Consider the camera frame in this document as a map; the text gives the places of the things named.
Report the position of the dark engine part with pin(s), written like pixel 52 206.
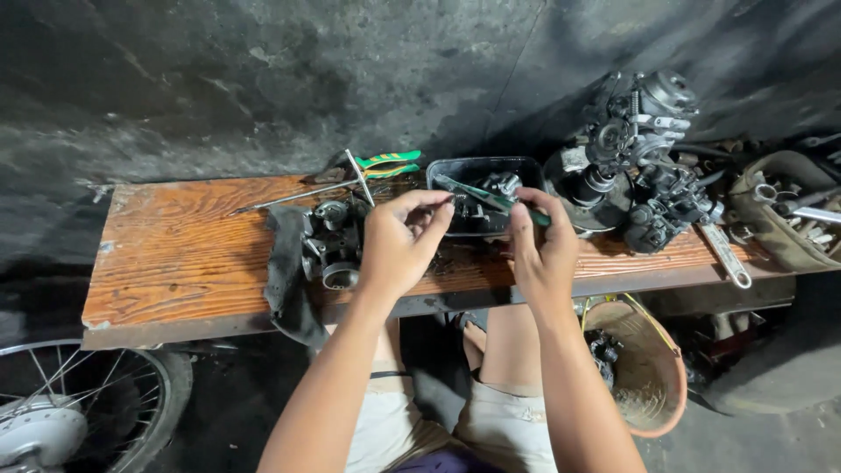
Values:
pixel 603 355

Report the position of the large dirty carburetor assembly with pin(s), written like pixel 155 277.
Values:
pixel 640 164

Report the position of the dark grey rag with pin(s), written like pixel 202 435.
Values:
pixel 286 276

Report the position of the person's right hand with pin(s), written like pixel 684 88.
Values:
pixel 548 263

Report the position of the beige tool bag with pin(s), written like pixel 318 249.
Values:
pixel 778 233

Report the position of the metal carburetor parts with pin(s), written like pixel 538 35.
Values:
pixel 502 184

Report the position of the heap of scrap parts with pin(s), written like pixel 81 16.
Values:
pixel 723 348

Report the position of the green screwdriver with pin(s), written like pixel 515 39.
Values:
pixel 483 197

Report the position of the small grey carburetor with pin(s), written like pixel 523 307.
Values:
pixel 338 246

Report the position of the spoked motorcycle wheel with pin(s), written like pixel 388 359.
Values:
pixel 98 407

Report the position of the silver adjustable wrench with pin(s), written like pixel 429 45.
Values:
pixel 726 253

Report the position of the orange plastic bucket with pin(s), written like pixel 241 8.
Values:
pixel 647 381

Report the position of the beige shorts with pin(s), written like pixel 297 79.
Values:
pixel 506 427

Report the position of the person's left hand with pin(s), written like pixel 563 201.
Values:
pixel 387 253

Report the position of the black plastic tray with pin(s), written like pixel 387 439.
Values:
pixel 460 169

